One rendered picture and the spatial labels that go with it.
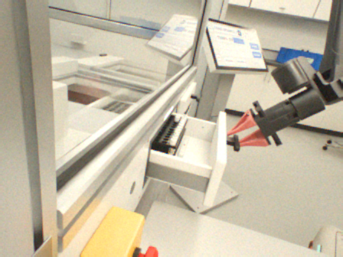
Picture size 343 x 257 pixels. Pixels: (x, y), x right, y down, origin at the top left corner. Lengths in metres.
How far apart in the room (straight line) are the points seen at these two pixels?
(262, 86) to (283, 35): 1.03
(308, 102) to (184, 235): 0.37
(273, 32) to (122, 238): 4.20
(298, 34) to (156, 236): 4.21
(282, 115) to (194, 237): 0.31
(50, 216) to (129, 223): 0.12
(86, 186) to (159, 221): 0.31
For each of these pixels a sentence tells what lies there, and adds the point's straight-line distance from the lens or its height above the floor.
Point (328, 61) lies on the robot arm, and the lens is 0.63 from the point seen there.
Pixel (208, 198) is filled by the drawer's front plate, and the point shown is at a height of 0.84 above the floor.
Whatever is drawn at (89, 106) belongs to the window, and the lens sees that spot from 0.21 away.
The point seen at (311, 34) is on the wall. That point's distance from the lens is 4.53.
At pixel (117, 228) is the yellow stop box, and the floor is 0.91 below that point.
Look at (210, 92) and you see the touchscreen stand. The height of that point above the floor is 0.78.
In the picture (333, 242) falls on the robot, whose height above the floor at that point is 0.28.
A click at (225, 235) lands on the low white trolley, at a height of 0.76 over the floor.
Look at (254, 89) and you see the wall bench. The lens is 3.69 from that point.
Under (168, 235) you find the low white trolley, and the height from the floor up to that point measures 0.76.
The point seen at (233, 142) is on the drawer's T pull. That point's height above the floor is 0.91.
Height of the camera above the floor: 1.12
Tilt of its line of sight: 24 degrees down
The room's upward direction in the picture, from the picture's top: 11 degrees clockwise
